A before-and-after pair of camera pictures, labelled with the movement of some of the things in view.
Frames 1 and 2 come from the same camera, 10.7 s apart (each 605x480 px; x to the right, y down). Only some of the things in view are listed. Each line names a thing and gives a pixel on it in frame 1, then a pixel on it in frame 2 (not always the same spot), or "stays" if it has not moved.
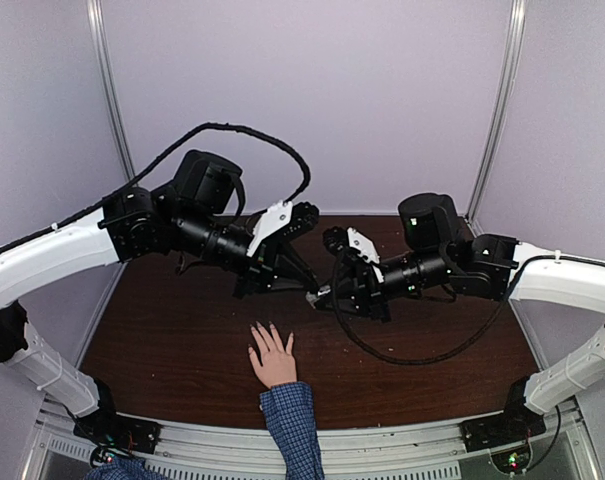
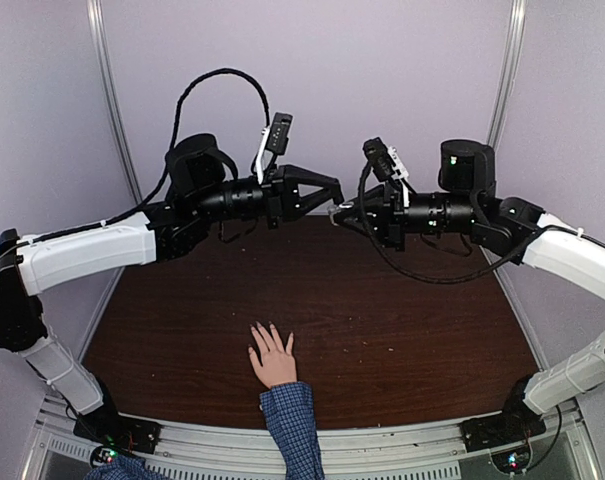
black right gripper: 364,289 -> 390,227
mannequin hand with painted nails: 274,365 stays
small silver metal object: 312,298 -> 333,209
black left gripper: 265,264 -> 281,192
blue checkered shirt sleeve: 290,413 stays
